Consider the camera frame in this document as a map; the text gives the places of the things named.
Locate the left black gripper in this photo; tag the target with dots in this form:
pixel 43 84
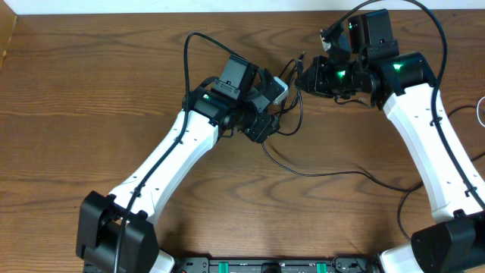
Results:
pixel 264 127

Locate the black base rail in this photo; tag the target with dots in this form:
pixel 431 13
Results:
pixel 339 264

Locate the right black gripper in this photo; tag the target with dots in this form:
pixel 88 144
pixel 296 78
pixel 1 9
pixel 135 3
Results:
pixel 316 83

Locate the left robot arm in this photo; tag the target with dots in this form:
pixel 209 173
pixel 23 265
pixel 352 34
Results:
pixel 116 232

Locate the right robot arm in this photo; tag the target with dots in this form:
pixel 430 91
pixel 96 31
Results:
pixel 362 56

